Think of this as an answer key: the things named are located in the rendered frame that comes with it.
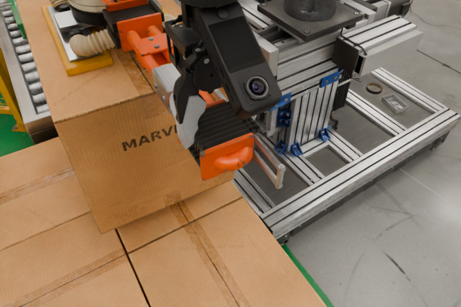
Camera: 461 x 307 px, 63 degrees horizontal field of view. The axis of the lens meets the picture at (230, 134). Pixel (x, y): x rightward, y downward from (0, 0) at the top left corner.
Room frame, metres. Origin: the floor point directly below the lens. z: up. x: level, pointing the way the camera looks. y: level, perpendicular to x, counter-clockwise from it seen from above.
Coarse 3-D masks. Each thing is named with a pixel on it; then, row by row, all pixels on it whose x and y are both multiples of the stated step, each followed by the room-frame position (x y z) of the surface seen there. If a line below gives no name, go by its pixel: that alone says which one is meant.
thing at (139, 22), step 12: (132, 0) 0.70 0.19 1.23; (144, 0) 0.71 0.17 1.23; (108, 12) 0.68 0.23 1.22; (120, 12) 0.68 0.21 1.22; (132, 12) 0.68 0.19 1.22; (144, 12) 0.68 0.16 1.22; (156, 12) 0.67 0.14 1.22; (108, 24) 0.64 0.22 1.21; (120, 24) 0.61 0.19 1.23; (132, 24) 0.62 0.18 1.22; (144, 24) 0.63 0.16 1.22; (156, 24) 0.64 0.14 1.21; (120, 36) 0.61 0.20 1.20; (144, 36) 0.63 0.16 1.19; (120, 48) 0.62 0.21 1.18; (132, 48) 0.62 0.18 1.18
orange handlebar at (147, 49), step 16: (112, 0) 0.75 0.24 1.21; (128, 32) 0.62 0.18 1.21; (160, 32) 0.62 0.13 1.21; (144, 48) 0.55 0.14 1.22; (160, 48) 0.55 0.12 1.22; (144, 64) 0.53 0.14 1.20; (160, 64) 0.55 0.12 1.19; (208, 96) 0.43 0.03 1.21; (224, 160) 0.31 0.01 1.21; (240, 160) 0.31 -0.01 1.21
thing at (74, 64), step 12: (48, 12) 0.93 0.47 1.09; (48, 24) 0.87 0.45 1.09; (60, 36) 0.80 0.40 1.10; (72, 36) 0.77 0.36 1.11; (60, 48) 0.76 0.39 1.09; (72, 60) 0.70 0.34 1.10; (84, 60) 0.71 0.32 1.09; (96, 60) 0.71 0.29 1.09; (108, 60) 0.71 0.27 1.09; (72, 72) 0.67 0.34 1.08; (84, 72) 0.69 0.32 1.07
